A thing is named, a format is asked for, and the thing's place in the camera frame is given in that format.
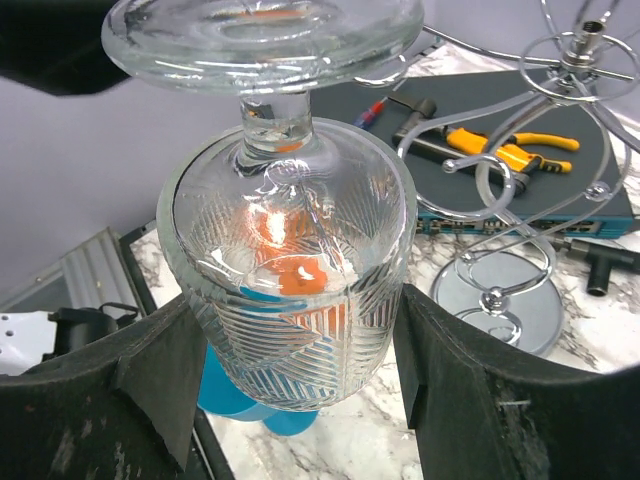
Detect yellow black crimping tool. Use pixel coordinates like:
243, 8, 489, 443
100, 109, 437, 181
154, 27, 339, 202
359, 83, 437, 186
445, 127, 572, 174

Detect yellow handled pliers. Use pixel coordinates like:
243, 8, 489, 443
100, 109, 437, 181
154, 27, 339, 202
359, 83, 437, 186
508, 132, 580, 151

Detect blue handled screwdriver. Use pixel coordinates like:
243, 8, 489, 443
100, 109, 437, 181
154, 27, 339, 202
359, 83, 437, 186
353, 97, 387, 130

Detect dark blue network switch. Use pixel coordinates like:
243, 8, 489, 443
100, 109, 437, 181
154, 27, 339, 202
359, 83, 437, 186
310, 71, 634, 239

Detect aluminium rail frame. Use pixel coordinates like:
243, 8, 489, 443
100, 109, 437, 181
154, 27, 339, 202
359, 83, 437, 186
1, 227, 156, 315

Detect chrome wine glass rack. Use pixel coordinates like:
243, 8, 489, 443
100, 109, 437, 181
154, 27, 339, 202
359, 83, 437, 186
393, 2, 639, 355

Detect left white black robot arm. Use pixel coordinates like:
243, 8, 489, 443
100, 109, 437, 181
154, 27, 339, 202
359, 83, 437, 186
1, 1, 139, 376

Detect black pipe fitting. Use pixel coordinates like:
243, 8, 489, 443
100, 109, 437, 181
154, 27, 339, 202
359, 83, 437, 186
547, 235, 636, 297

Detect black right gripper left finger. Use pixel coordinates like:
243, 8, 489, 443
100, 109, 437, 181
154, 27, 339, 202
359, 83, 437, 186
1, 296, 206, 479

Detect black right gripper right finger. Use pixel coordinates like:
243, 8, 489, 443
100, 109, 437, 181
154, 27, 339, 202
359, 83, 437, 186
393, 284, 639, 479

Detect orange plastic goblet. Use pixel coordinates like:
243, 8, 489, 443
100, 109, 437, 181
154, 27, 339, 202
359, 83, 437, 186
241, 205, 358, 334

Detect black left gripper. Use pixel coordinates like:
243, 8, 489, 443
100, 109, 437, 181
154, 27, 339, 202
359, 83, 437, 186
1, 0, 129, 96

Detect clear patterned wine glass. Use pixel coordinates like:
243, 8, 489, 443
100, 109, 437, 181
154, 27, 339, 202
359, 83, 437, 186
101, 1, 423, 411

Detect blue plastic goblet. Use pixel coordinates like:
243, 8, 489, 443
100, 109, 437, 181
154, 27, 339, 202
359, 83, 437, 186
197, 284, 336, 437

